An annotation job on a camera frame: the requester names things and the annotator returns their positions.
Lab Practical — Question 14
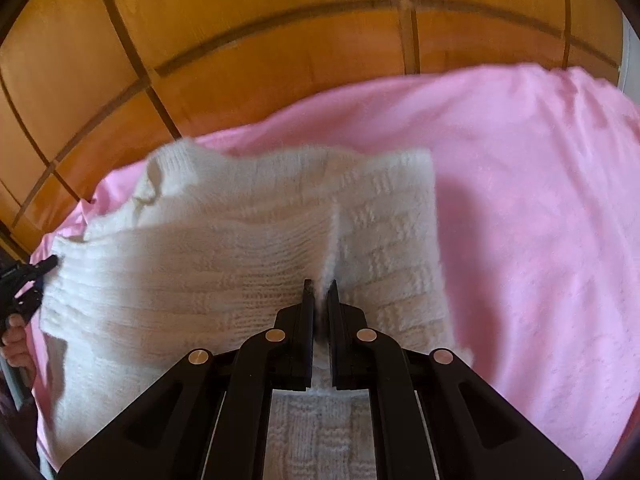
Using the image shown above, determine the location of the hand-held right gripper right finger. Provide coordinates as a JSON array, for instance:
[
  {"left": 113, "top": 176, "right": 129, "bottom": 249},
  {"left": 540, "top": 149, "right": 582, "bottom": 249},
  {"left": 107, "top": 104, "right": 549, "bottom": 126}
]
[{"left": 325, "top": 280, "right": 585, "bottom": 480}]

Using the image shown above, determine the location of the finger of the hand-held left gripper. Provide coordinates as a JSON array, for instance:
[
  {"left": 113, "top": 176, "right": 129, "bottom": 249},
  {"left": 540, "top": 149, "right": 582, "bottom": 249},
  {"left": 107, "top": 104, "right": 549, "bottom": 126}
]
[{"left": 0, "top": 255, "right": 61, "bottom": 332}]

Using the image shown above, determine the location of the wooden headboard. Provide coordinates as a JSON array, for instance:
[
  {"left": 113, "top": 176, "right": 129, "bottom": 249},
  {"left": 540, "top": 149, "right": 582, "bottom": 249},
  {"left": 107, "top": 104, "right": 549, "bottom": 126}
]
[{"left": 0, "top": 0, "right": 626, "bottom": 266}]

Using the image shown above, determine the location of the cream knitted sweater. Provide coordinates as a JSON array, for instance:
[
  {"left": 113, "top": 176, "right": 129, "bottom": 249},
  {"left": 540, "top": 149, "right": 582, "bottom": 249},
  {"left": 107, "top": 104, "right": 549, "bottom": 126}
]
[{"left": 39, "top": 138, "right": 475, "bottom": 480}]

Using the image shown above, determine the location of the person's left hand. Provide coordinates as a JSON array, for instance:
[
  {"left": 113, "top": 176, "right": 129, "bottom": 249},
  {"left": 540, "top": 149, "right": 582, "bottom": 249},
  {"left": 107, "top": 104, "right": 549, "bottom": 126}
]
[{"left": 0, "top": 314, "right": 38, "bottom": 380}]

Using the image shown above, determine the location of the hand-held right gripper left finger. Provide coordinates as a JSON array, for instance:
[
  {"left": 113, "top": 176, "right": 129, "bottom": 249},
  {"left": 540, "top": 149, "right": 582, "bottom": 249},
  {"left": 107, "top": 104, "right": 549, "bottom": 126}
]
[{"left": 58, "top": 280, "right": 317, "bottom": 480}]

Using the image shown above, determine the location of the pink blanket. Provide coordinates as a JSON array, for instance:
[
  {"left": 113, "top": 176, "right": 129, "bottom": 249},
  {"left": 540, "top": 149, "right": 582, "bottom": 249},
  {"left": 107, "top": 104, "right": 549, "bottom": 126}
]
[{"left": 24, "top": 62, "right": 640, "bottom": 480}]

